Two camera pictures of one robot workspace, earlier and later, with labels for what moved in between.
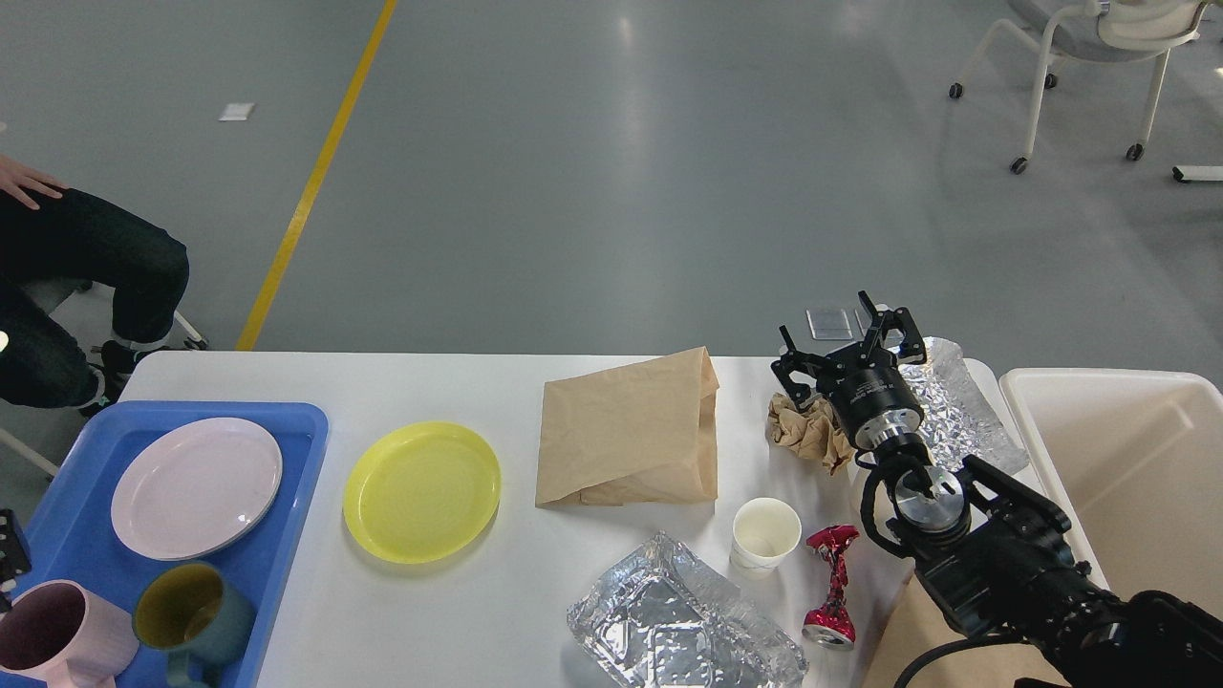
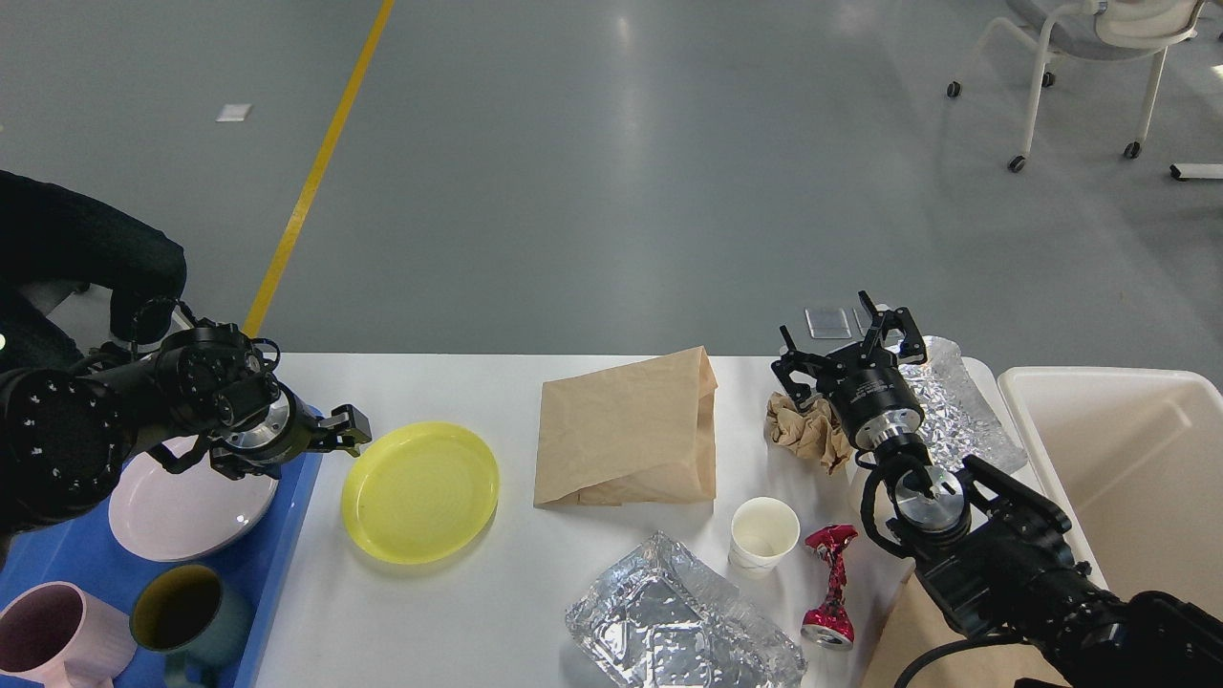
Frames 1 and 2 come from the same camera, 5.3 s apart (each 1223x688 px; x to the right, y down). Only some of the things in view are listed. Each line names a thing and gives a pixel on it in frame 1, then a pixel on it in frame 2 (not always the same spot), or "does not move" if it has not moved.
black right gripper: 866,385 does not move
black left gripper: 14,555 → 289,429
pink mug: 58,633 does not move
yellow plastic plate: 420,491 does not move
